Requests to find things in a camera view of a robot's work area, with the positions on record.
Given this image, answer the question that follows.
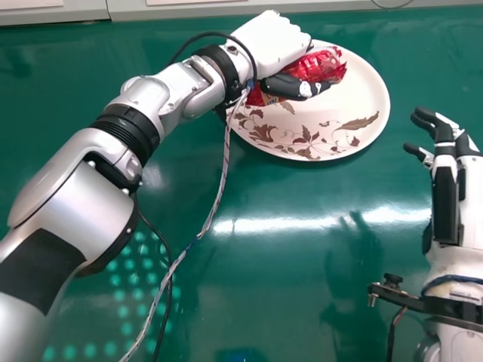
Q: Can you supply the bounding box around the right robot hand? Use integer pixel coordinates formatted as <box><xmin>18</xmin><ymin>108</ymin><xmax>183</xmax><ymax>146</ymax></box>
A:
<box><xmin>402</xmin><ymin>106</ymin><xmax>483</xmax><ymax>321</ymax></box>

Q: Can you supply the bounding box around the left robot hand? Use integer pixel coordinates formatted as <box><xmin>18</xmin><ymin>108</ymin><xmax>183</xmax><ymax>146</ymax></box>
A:
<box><xmin>198</xmin><ymin>10</ymin><xmax>335</xmax><ymax>110</ymax></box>

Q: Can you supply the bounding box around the red biscuit packet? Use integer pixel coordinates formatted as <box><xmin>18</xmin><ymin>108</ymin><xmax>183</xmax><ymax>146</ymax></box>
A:
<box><xmin>245</xmin><ymin>44</ymin><xmax>349</xmax><ymax>107</ymax></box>

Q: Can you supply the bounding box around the plate with brown leaf pattern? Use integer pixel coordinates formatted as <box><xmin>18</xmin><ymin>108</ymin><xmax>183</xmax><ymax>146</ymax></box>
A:
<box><xmin>226</xmin><ymin>37</ymin><xmax>392</xmax><ymax>162</ymax></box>

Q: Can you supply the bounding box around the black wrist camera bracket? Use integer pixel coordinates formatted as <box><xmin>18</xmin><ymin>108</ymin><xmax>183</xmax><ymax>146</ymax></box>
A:
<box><xmin>368</xmin><ymin>274</ymin><xmax>431</xmax><ymax>314</ymax></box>

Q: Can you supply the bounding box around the white braided cable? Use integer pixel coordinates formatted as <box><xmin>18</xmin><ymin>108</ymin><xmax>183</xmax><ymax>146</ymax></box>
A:
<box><xmin>122</xmin><ymin>78</ymin><xmax>254</xmax><ymax>362</ymax></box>

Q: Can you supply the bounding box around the grey cable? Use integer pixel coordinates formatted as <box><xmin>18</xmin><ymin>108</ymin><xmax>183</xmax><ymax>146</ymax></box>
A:
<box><xmin>371</xmin><ymin>0</ymin><xmax>417</xmax><ymax>8</ymax></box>

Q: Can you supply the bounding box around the thin dark camera cable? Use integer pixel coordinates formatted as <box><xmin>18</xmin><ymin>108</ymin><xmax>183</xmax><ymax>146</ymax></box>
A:
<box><xmin>385</xmin><ymin>304</ymin><xmax>409</xmax><ymax>362</ymax></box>

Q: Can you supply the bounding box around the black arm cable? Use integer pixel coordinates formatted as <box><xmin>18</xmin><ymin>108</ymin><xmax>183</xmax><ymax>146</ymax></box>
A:
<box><xmin>134</xmin><ymin>32</ymin><xmax>260</xmax><ymax>362</ymax></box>

